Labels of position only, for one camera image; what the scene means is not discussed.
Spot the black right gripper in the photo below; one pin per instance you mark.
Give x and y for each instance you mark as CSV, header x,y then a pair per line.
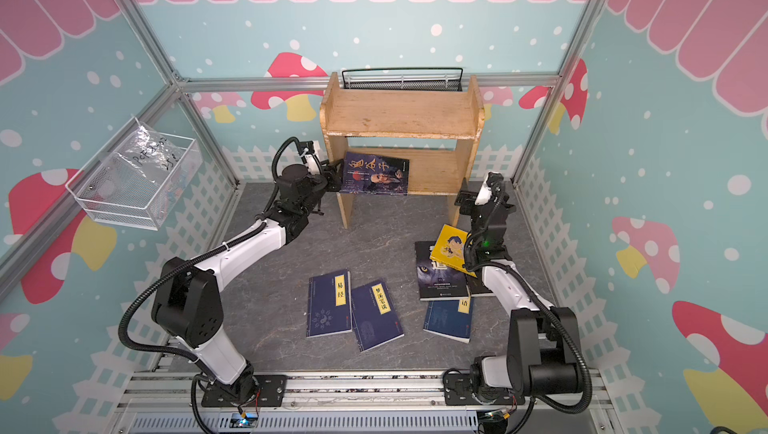
x,y
474,199

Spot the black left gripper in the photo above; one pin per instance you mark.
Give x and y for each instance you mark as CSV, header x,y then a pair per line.
x,y
334,177

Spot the purple portrait cover book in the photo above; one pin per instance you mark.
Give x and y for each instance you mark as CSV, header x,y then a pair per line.
x,y
375,175

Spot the yellow cover book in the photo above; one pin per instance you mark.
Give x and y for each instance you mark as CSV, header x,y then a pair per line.
x,y
448,250

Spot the dark wolf cover book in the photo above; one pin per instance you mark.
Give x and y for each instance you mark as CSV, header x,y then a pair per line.
x,y
437,281

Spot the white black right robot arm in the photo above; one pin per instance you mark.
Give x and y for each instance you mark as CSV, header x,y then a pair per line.
x,y
543,360

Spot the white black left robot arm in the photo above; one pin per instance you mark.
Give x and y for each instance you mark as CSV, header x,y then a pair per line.
x,y
187,297

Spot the black book under stack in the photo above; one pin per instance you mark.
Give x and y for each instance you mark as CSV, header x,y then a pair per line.
x,y
477,288

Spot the wooden two-tier bookshelf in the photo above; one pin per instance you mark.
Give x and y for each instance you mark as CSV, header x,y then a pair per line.
x,y
410,115

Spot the blue book small yellow label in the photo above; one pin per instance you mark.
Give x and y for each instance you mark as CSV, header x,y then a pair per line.
x,y
450,319

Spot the navy book left yellow label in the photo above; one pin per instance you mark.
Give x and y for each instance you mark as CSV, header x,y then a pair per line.
x,y
329,307

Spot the navy book tilted yellow label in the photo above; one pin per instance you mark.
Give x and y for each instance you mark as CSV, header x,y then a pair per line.
x,y
374,319

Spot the clear plastic bag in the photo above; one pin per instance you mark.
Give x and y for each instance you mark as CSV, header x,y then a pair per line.
x,y
148,173

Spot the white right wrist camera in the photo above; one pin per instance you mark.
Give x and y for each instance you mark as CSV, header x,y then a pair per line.
x,y
491,189

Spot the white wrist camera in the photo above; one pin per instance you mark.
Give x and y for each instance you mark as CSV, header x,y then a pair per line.
x,y
308,155
491,189

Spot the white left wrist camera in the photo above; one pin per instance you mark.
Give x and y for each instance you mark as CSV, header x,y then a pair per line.
x,y
308,155

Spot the black wire mesh basket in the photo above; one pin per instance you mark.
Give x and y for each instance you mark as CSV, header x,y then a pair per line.
x,y
424,79

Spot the white wire wall basket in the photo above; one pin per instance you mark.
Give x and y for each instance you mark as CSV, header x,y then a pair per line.
x,y
92,186

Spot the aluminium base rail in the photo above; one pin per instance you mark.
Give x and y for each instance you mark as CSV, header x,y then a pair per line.
x,y
306,402

